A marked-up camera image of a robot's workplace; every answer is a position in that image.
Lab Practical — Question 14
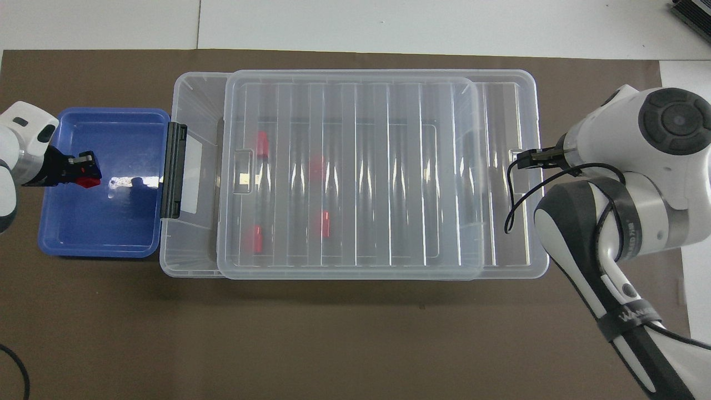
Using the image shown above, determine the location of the black cable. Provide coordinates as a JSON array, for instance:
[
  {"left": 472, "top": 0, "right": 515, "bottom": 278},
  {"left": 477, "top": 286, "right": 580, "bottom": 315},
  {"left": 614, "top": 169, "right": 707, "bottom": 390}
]
[
  {"left": 653, "top": 323, "right": 711, "bottom": 352},
  {"left": 503, "top": 160, "right": 629, "bottom": 234},
  {"left": 0, "top": 343, "right": 31, "bottom": 400}
]

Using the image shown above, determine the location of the clear plastic storage box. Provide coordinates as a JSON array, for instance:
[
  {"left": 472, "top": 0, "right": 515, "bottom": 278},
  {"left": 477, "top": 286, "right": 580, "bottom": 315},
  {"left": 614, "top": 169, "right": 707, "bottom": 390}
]
[
  {"left": 160, "top": 71, "right": 484, "bottom": 280},
  {"left": 217, "top": 68, "right": 550, "bottom": 280}
]

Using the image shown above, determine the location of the dark ribbed device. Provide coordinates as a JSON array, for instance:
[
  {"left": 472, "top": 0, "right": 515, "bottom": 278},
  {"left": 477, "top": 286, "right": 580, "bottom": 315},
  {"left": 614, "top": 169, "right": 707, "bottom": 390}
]
[{"left": 669, "top": 0, "right": 711, "bottom": 32}]

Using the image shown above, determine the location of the blue plastic tray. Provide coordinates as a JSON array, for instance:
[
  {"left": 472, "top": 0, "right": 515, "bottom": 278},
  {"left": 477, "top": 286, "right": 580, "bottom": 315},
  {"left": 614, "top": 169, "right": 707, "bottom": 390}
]
[{"left": 38, "top": 107, "right": 172, "bottom": 259}]

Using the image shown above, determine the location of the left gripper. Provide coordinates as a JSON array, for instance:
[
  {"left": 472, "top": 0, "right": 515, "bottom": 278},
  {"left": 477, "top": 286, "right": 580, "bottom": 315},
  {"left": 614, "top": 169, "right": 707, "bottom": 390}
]
[{"left": 41, "top": 144, "right": 103, "bottom": 187}]

